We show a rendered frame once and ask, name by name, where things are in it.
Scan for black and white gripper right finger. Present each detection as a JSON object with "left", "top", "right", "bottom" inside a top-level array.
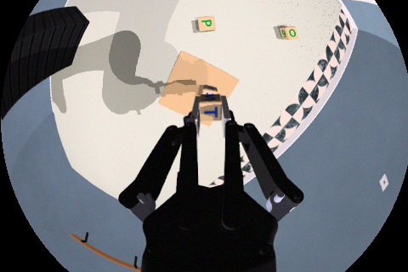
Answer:
[{"left": 221, "top": 95, "right": 304, "bottom": 230}]

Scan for wooden letter block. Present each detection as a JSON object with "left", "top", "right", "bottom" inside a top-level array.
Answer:
[
  {"left": 280, "top": 26, "right": 298, "bottom": 40},
  {"left": 198, "top": 16, "right": 216, "bottom": 32},
  {"left": 202, "top": 85, "right": 218, "bottom": 94},
  {"left": 199, "top": 93, "right": 222, "bottom": 122}
]

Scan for peach flat mat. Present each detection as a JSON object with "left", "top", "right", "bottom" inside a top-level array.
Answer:
[{"left": 159, "top": 51, "right": 240, "bottom": 116}]

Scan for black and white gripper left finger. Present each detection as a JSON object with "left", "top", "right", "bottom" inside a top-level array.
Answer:
[{"left": 118, "top": 96, "right": 201, "bottom": 230}]

